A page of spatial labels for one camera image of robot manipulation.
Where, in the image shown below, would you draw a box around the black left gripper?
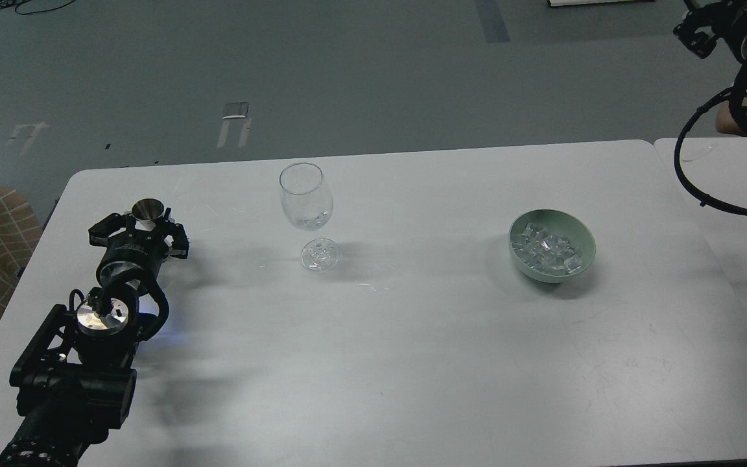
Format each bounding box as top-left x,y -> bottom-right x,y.
88,213 -> 189,285

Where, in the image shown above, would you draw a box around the clear ice cubes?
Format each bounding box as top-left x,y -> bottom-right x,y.
510,222 -> 584,276

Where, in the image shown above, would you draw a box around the steel double jigger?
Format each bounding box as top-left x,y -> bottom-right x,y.
130,198 -> 166,231

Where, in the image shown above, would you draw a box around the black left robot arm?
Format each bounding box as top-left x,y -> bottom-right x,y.
0,198 -> 189,466

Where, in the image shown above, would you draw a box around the black floor cable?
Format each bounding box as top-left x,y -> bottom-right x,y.
0,0 -> 77,27

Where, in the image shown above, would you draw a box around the clear wine glass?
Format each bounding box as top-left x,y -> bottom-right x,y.
279,162 -> 340,272

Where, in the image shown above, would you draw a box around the green bowl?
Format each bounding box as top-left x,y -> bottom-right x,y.
507,209 -> 598,284

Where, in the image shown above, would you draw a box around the person forearm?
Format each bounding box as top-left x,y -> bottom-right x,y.
715,101 -> 747,137

